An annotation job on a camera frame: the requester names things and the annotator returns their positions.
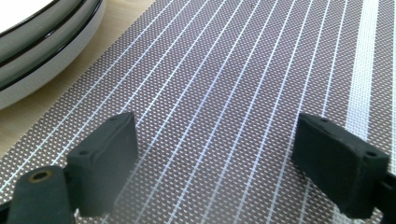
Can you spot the brown white striped placemat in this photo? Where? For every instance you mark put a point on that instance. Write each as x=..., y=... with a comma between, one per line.
x=218, y=77

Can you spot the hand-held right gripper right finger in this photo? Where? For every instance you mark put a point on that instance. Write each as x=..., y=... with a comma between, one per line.
x=336, y=161

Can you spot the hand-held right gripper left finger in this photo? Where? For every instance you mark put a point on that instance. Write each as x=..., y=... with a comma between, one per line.
x=102, y=161

